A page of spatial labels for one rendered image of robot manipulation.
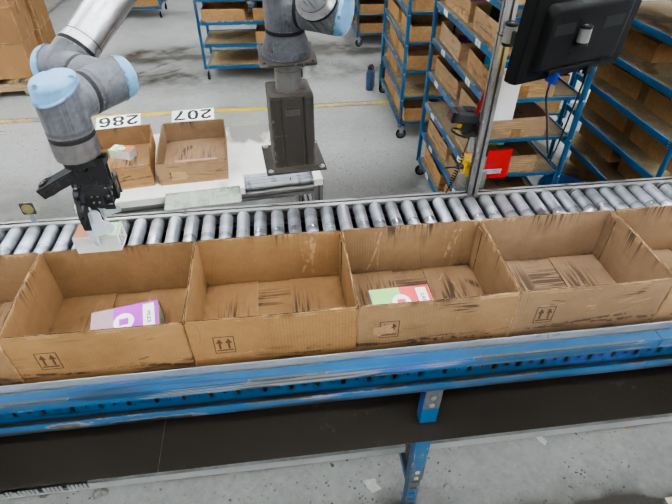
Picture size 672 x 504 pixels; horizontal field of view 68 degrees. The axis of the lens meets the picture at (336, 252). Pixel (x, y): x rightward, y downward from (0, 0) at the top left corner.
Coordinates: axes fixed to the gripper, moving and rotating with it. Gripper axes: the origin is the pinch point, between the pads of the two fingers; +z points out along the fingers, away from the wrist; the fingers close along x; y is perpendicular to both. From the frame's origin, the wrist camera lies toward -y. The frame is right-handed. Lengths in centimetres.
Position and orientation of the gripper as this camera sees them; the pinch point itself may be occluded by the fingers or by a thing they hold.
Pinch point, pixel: (98, 232)
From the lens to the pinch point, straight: 129.7
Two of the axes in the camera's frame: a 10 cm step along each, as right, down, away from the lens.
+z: 0.0, 7.6, 6.4
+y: 9.9, -0.7, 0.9
